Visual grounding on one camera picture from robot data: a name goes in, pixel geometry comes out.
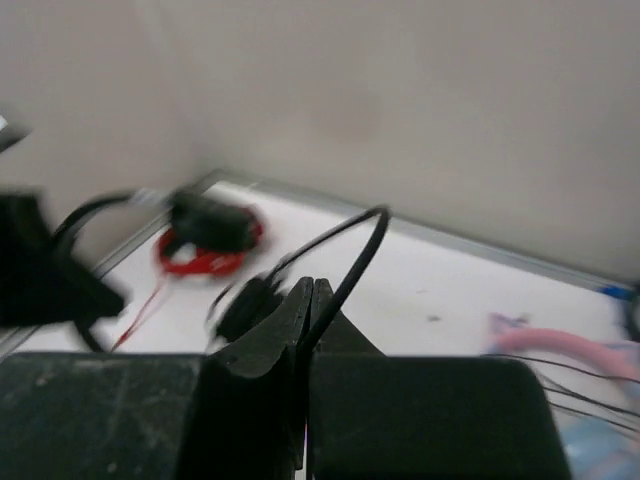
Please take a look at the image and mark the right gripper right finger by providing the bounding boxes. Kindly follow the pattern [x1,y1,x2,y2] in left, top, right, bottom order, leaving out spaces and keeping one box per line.
[299,277,391,480]

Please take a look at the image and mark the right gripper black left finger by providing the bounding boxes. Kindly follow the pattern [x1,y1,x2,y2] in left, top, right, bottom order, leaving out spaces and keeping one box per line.
[177,277,313,479]

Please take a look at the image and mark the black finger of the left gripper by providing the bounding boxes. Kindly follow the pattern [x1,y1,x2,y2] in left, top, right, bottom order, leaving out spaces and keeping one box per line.
[1,192,124,328]

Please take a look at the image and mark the black wired headphones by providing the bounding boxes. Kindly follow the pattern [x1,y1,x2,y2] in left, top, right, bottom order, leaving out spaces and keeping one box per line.
[53,189,391,353]

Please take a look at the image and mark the red black headphones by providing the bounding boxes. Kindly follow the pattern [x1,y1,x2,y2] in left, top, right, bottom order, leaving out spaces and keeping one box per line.
[111,206,265,352]

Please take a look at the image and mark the pink blue cat-ear headphones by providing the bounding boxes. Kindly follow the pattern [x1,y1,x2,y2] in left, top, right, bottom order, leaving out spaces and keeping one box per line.
[486,314,639,479]

